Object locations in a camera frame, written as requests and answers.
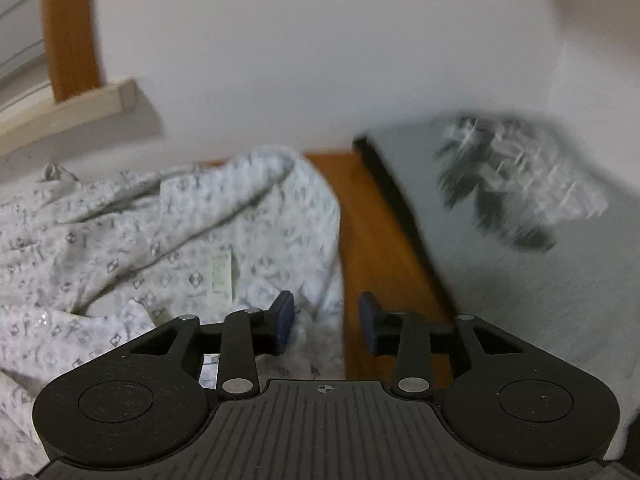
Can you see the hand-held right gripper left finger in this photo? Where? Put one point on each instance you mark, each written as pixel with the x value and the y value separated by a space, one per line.
pixel 285 322

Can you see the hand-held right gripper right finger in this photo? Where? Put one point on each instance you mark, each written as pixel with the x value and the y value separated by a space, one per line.
pixel 367 325

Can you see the white patterned pajama shirt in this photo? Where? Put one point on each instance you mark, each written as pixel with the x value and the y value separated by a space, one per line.
pixel 150 240

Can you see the black folded garment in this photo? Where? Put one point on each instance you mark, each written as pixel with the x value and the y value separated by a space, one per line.
pixel 390 185

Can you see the grey printed shirt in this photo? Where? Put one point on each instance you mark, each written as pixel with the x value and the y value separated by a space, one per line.
pixel 550 285

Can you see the beige window sill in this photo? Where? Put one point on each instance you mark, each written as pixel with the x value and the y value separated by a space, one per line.
pixel 75 115

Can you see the grey window blind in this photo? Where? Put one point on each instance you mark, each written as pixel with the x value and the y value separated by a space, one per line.
pixel 20 60

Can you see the wooden window frame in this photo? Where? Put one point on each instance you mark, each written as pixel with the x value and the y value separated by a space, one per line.
pixel 70 25

